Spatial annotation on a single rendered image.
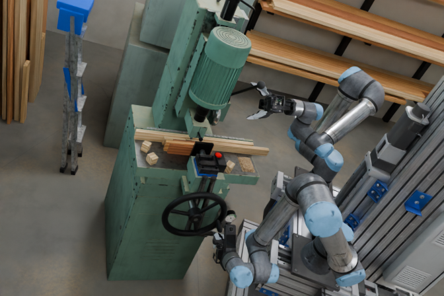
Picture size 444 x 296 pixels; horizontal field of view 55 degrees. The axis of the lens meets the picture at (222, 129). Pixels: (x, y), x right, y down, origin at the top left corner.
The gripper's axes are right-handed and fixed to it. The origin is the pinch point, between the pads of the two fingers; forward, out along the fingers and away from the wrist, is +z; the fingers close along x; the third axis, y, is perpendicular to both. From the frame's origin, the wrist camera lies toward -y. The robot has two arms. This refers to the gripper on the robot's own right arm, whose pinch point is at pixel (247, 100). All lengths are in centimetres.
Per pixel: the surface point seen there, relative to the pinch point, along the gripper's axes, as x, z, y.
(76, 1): -46, 69, -72
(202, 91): -1.3, 18.3, -5.5
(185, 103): 2.2, 18.0, -27.9
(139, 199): 49, 32, -36
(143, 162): 31, 35, -24
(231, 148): 20.5, -9.9, -31.8
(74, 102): 3, 62, -103
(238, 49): -17.3, 11.9, 12.2
